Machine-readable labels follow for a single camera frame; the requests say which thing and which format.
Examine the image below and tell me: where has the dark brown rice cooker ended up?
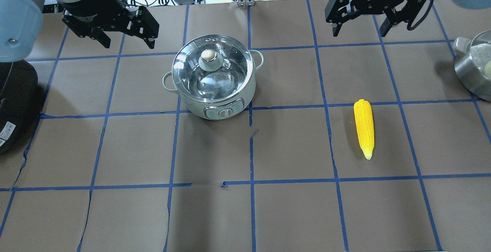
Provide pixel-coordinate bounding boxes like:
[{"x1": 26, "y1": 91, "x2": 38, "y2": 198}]
[{"x1": 0, "y1": 60, "x2": 38, "y2": 154}]

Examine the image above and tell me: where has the glass pot lid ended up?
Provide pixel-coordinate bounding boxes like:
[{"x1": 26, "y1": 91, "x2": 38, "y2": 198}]
[{"x1": 170, "y1": 34, "x2": 264, "y2": 103}]

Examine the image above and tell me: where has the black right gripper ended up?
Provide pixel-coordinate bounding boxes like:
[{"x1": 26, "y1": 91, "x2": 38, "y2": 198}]
[{"x1": 325, "y1": 0, "x2": 432, "y2": 37}]

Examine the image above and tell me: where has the yellow corn cob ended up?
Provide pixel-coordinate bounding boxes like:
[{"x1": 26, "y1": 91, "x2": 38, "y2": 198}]
[{"x1": 354, "y1": 99, "x2": 375, "y2": 160}]

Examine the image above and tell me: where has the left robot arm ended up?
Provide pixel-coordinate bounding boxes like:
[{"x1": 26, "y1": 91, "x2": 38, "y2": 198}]
[{"x1": 0, "y1": 0, "x2": 160, "y2": 62}]

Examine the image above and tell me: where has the pale green electric pot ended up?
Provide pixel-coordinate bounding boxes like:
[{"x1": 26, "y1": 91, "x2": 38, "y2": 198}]
[{"x1": 162, "y1": 50, "x2": 264, "y2": 120}]

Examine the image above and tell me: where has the steel pot at edge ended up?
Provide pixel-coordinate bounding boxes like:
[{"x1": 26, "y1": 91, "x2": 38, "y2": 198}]
[{"x1": 452, "y1": 30, "x2": 491, "y2": 102}]

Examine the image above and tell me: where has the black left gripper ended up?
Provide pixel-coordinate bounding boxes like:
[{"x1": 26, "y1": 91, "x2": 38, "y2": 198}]
[{"x1": 59, "y1": 0, "x2": 160, "y2": 49}]

